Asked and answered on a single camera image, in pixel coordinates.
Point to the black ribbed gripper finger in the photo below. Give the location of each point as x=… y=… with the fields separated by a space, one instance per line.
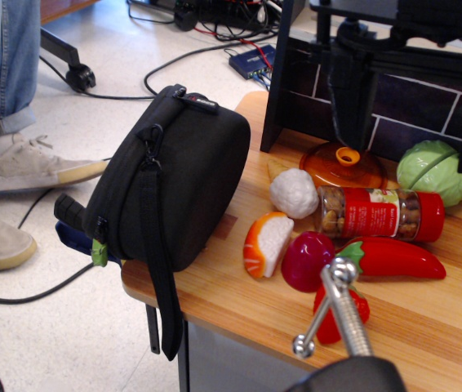
x=69 y=211

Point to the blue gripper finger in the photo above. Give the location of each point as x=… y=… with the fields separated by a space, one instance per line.
x=77 y=240

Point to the black zipper bag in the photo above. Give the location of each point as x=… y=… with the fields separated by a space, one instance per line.
x=166 y=189

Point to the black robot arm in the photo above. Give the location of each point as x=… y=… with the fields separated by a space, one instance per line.
x=169 y=183

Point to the green zipper pull tab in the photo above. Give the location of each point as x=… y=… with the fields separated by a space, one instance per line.
x=99 y=253

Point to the beige suede shoe upper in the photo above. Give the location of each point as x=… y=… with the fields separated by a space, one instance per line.
x=24 y=165

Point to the black chair leg with caster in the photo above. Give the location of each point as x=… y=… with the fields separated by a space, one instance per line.
x=79 y=76

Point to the black table leg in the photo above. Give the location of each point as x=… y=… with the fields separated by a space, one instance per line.
x=183 y=354

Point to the blue jeans leg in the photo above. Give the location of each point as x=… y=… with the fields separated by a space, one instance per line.
x=19 y=48

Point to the toy shrimp sushi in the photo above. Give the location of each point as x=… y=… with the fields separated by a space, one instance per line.
x=265 y=243

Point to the white toy garlic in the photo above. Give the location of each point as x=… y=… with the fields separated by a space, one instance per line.
x=294 y=193

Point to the magenta toy plum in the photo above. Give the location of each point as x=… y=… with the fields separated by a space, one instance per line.
x=304 y=260

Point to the orange pot lid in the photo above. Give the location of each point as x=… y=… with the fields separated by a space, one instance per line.
x=334 y=164

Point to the red toy strawberry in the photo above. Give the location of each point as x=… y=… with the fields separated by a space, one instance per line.
x=328 y=332

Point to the red toy chili pepper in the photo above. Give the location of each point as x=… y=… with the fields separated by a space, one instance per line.
x=387 y=257

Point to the black clamp body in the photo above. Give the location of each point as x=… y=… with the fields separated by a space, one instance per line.
x=357 y=373

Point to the nut jar red lid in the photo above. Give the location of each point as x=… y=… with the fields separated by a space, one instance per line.
x=407 y=215

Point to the green toy cabbage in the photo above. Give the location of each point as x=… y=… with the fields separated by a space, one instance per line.
x=432 y=166

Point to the blue network switch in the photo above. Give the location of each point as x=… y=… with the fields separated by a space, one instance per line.
x=254 y=62

